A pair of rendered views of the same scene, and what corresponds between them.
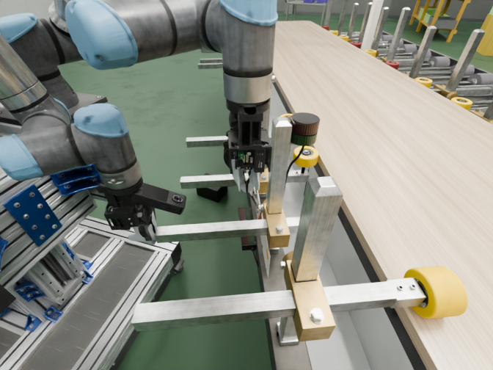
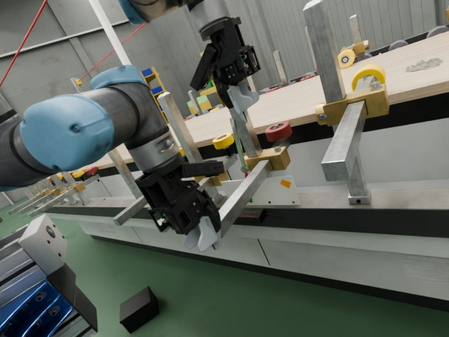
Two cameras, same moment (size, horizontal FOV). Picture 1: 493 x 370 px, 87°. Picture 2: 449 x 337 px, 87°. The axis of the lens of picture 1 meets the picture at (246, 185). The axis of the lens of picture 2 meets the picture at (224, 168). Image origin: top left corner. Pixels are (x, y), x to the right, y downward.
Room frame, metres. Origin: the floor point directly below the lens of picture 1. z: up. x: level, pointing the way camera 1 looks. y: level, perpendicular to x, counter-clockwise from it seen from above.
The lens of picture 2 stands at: (0.07, 0.46, 1.11)
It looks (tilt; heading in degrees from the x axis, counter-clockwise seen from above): 20 degrees down; 318
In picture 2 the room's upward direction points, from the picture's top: 24 degrees counter-clockwise
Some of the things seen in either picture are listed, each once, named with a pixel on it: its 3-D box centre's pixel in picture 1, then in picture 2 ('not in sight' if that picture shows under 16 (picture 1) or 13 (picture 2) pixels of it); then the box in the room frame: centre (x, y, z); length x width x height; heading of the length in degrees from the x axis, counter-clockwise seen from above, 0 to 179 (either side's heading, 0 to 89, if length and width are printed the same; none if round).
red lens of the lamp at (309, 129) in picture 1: (304, 123); not in sight; (0.50, -0.12, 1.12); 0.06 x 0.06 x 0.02
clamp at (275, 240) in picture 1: (276, 221); (264, 160); (0.47, -0.08, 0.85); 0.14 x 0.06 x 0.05; 5
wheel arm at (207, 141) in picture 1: (240, 140); (160, 188); (0.95, 0.03, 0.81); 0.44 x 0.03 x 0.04; 95
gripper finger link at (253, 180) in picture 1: (255, 179); (248, 100); (0.41, -0.02, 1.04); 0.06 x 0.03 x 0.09; 5
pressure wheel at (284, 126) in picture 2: not in sight; (281, 141); (0.47, -0.19, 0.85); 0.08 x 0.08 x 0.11
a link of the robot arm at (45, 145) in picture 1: (45, 147); (77, 131); (0.39, 0.35, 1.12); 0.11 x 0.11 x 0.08; 28
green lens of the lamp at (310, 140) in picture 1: (302, 133); not in sight; (0.50, -0.12, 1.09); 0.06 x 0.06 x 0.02
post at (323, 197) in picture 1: (300, 284); (340, 117); (0.25, -0.10, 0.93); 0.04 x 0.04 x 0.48; 5
